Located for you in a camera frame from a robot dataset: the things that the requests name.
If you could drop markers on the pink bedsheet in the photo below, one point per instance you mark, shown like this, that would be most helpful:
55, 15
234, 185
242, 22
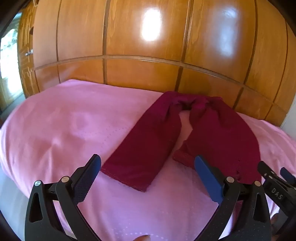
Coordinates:
57, 129

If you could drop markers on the carved wooden door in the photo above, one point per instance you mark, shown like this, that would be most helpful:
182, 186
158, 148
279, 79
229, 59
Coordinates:
26, 69

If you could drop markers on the maroon pants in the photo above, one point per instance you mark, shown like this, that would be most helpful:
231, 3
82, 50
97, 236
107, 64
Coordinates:
148, 143

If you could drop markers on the wooden wardrobe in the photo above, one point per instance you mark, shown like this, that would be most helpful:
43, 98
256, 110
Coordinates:
148, 46

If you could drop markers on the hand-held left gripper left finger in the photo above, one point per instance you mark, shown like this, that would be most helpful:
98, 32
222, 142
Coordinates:
89, 171

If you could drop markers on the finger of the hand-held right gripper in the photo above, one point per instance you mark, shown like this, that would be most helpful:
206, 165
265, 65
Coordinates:
264, 170
286, 175

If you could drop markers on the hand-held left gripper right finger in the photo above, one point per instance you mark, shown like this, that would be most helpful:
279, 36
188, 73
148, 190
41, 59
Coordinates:
207, 176

